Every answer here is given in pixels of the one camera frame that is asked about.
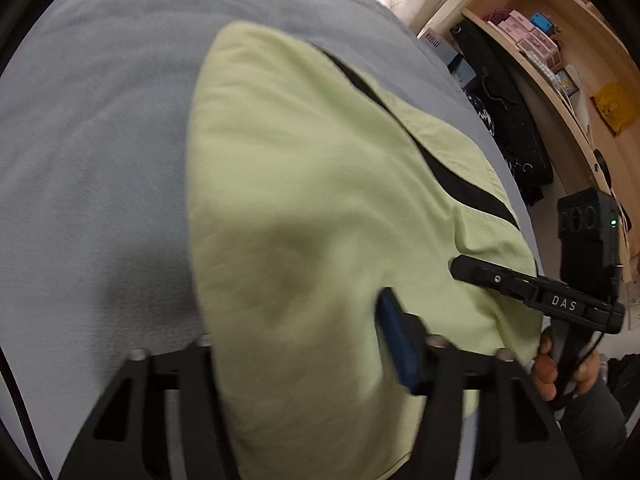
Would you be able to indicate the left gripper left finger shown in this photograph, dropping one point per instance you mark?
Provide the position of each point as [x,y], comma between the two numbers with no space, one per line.
[125,435]

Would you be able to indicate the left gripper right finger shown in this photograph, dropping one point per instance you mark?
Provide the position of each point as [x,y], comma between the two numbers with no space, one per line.
[516,437]

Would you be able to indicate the green and black jacket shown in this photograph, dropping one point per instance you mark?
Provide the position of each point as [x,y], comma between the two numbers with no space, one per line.
[310,189]

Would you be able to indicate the right hand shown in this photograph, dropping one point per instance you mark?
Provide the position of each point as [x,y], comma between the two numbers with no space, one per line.
[544,373]

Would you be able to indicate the yellow bag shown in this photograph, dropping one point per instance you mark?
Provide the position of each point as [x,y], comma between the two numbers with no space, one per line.
[615,107]

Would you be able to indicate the wooden shelf unit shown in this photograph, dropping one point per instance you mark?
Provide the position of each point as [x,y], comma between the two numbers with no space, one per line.
[582,151]

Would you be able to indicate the pink storage boxes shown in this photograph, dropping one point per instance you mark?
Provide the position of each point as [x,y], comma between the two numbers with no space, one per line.
[526,36]

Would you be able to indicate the white labelled cardboard box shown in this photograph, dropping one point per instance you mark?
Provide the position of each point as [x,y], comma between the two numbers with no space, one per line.
[440,46]

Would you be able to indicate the blue-grey plush bed blanket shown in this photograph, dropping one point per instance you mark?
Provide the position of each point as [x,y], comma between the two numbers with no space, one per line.
[94,105]

